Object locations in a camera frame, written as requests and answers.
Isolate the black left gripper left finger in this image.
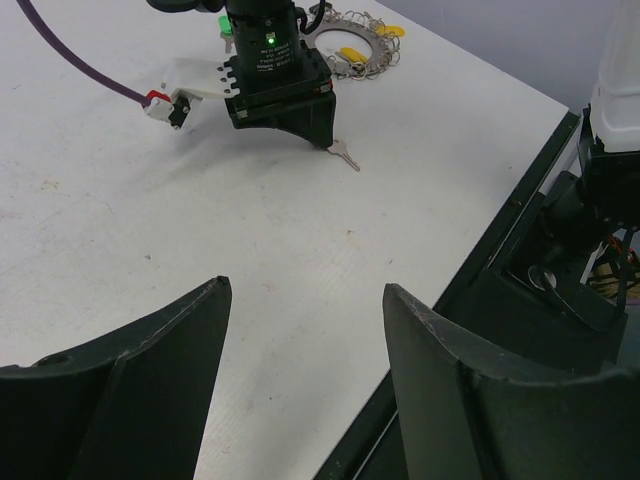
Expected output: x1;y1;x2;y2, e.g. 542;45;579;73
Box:
1;276;232;479

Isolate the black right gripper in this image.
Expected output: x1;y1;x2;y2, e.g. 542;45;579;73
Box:
225;0;337;148

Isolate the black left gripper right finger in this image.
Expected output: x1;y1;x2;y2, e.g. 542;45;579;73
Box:
383;284;639;479

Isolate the silver key with black fob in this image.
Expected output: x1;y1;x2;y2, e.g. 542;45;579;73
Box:
327;139;361;172

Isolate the metal disc with key rings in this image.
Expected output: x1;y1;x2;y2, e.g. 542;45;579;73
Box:
299;1;403;80

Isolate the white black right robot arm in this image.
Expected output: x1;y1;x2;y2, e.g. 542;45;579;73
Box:
514;1;639;332

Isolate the key with yellow tag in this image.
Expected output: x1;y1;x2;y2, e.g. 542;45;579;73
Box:
335;47;368;63

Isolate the key with green cap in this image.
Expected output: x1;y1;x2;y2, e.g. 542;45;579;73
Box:
218;15;234;54

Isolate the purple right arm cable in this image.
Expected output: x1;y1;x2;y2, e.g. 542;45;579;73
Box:
14;0;151;107

